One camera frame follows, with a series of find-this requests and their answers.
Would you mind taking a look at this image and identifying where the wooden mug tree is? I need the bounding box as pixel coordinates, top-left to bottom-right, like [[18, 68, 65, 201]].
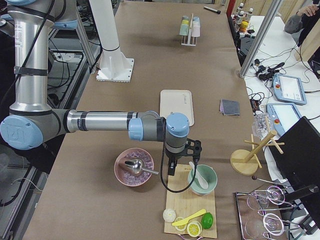
[[230, 116, 285, 176]]

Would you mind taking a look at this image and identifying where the teach pendant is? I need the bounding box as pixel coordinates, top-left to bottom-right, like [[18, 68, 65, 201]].
[[266, 102, 302, 137], [272, 73, 307, 105]]

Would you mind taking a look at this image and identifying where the yellow toy knife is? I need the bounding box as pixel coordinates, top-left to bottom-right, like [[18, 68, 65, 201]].
[[171, 208, 207, 227]]

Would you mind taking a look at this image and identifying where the green lime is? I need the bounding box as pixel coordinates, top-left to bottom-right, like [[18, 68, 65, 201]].
[[201, 212, 214, 230]]

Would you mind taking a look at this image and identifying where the white steamed bun toy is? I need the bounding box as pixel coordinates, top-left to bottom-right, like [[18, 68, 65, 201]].
[[162, 208, 177, 223]]

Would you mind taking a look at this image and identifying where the grey folded cloth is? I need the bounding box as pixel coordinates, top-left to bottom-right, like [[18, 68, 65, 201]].
[[219, 99, 240, 116]]

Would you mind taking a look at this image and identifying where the teach pendant far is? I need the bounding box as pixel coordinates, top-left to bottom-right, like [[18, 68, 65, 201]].
[[272, 73, 307, 105]]

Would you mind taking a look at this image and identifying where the cream rabbit tray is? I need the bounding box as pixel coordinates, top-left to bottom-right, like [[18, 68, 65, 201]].
[[159, 89, 195, 127]]

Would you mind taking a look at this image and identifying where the wire glass rack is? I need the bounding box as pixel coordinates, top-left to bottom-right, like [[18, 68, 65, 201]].
[[234, 185, 307, 240]]

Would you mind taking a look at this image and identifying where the green cup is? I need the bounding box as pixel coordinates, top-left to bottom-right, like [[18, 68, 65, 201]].
[[179, 23, 189, 36]]

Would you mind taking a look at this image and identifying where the grey cup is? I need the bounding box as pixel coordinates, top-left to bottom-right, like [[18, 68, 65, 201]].
[[182, 15, 190, 21]]

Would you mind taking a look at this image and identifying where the pink cup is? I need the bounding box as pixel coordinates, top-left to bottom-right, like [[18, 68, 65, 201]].
[[191, 25, 201, 38]]

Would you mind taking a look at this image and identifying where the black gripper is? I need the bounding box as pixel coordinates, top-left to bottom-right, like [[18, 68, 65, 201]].
[[165, 151, 183, 176]]

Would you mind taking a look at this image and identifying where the white cup rack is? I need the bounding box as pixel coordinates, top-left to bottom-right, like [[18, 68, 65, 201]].
[[180, 13, 198, 47]]

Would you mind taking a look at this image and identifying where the black monitor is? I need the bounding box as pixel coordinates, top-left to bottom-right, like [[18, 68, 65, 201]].
[[269, 116, 320, 190]]

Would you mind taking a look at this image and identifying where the cream white cup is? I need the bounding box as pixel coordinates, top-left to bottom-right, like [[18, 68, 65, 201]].
[[192, 20, 200, 27]]

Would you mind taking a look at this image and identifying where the black marker pen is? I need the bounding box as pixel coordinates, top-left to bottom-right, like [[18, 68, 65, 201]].
[[203, 6, 221, 14]]

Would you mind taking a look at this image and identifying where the bamboo cutting board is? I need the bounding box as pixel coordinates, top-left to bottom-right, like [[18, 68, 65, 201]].
[[165, 164, 218, 239]]

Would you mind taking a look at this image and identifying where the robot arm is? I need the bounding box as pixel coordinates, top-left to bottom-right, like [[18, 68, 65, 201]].
[[0, 0, 192, 175]]

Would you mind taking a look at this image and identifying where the yellow cup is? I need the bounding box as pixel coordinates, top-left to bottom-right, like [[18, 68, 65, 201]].
[[181, 19, 189, 25]]

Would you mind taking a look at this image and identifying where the metal scoop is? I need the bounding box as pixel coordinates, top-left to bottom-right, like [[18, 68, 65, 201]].
[[123, 158, 159, 176]]

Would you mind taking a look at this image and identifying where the light blue cup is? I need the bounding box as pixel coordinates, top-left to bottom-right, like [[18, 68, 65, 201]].
[[193, 16, 200, 22]]

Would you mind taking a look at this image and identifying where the pink bowl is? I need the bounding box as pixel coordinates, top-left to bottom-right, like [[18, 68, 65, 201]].
[[114, 148, 154, 187]]

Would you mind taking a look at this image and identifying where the teach pendant near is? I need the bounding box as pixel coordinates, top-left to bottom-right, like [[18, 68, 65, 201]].
[[266, 102, 302, 137]]

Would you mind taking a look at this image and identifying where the white ceramic spoon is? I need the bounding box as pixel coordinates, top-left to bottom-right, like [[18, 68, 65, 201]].
[[189, 161, 209, 190]]

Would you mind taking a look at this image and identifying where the green bowl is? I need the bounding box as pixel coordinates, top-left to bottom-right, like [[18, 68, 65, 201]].
[[190, 164, 218, 196]]

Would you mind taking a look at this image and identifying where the aluminium frame post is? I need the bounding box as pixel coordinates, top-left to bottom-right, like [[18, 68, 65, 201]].
[[239, 0, 283, 79]]

